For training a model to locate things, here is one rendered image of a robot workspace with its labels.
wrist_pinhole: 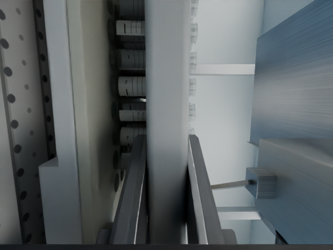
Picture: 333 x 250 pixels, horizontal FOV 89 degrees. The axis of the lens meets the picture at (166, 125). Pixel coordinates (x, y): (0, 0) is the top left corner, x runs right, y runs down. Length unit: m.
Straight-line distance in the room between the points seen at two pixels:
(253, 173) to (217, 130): 3.35
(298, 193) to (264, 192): 0.04
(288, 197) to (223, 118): 3.39
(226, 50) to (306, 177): 3.59
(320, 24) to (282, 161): 0.36
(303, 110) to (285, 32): 0.23
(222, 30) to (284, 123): 3.38
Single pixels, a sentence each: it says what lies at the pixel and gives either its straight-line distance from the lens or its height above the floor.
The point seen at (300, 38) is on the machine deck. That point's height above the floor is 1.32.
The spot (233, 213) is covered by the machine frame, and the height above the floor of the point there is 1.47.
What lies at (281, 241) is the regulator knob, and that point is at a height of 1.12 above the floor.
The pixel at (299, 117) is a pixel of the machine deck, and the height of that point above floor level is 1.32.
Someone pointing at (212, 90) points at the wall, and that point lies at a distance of 3.53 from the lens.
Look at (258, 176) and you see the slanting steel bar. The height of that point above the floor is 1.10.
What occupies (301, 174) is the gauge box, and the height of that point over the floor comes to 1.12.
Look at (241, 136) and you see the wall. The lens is 3.79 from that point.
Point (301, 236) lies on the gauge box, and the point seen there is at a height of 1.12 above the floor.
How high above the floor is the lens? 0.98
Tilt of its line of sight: 1 degrees up
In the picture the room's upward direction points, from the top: 90 degrees clockwise
